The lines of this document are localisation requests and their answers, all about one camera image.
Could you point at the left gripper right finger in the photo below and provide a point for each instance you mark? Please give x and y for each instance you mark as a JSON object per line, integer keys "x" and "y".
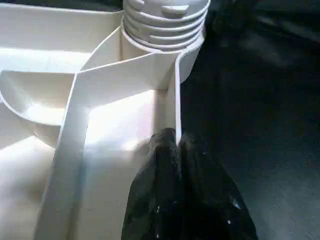
{"x": 210, "y": 200}

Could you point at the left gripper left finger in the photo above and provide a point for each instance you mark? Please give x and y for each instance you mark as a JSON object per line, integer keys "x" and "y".
{"x": 152, "y": 200}

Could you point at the white plastic table top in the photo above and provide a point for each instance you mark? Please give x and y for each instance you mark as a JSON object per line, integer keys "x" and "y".
{"x": 50, "y": 110}

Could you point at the white plastic table leg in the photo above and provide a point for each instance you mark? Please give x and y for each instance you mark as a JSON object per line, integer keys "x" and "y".
{"x": 160, "y": 22}

